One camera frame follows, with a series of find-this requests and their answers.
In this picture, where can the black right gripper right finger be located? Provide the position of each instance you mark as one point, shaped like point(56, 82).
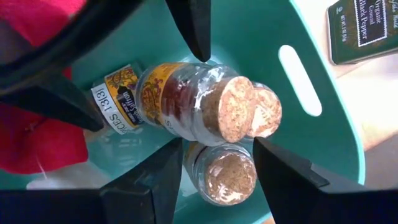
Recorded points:
point(311, 199)

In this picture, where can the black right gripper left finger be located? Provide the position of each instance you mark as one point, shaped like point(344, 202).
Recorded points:
point(124, 199)

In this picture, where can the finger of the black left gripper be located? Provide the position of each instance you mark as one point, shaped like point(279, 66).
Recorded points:
point(56, 93)
point(192, 28)

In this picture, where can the cork-stoppered glass spice jar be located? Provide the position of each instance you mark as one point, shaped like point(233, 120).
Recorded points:
point(227, 177)
point(119, 96)
point(192, 102)

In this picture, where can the red cloth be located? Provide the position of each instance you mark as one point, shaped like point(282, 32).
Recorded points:
point(37, 143)

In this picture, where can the teal plastic bin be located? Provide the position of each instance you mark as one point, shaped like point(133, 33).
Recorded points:
point(248, 31)

